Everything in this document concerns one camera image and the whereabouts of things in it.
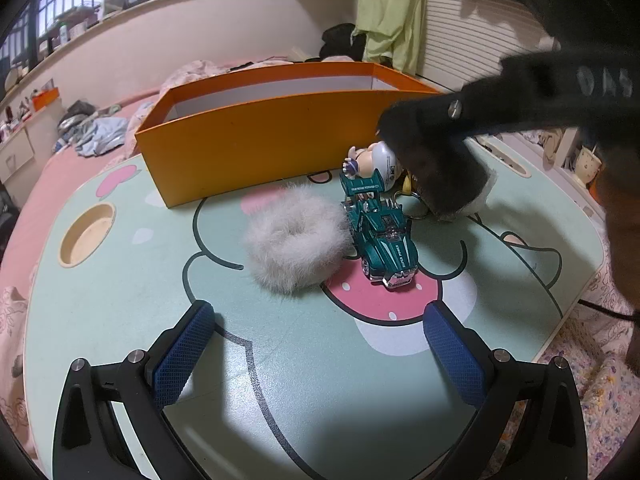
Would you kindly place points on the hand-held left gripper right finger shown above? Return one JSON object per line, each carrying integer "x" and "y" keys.
{"x": 452, "y": 355}

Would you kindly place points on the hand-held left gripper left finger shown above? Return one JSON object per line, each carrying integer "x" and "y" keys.
{"x": 182, "y": 355}

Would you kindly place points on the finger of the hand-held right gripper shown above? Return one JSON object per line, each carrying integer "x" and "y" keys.
{"x": 440, "y": 115}

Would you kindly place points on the brown fluffy scrunchie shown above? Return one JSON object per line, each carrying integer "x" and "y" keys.
{"x": 445, "y": 180}

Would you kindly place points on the green toy car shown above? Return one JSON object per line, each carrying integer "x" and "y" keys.
{"x": 382, "y": 240}

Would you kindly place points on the white fluffy scrunchie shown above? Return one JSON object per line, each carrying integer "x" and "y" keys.
{"x": 295, "y": 245}

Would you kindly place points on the orange cardboard box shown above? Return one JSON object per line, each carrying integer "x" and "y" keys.
{"x": 260, "y": 145}

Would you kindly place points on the cartoon printed green desktop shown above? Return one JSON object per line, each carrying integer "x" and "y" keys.
{"x": 310, "y": 350}

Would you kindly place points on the beige plush item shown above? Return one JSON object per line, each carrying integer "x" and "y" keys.
{"x": 552, "y": 145}

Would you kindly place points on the white cup with straw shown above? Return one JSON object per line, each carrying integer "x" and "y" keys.
{"x": 588, "y": 165}

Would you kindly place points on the white louvered door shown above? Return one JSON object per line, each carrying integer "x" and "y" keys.
{"x": 470, "y": 35}

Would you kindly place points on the light green hanging garment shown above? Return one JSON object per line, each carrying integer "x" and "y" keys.
{"x": 387, "y": 15}

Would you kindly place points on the black clothes heap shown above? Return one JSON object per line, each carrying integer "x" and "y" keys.
{"x": 340, "y": 40}

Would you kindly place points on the pink bed sheet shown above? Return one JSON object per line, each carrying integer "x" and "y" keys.
{"x": 60, "y": 180}

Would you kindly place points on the light blue clothes pile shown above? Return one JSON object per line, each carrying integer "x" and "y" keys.
{"x": 102, "y": 135}

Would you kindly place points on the crumpled pink blanket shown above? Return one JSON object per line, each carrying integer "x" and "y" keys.
{"x": 195, "y": 77}

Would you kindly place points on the white cabinet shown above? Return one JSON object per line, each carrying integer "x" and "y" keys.
{"x": 15, "y": 157}

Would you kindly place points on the dark grey clothes pile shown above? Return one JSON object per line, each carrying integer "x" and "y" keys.
{"x": 80, "y": 115}

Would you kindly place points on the small orange box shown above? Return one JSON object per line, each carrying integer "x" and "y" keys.
{"x": 46, "y": 99}

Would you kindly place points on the white green bottle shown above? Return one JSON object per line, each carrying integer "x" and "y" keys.
{"x": 64, "y": 35}

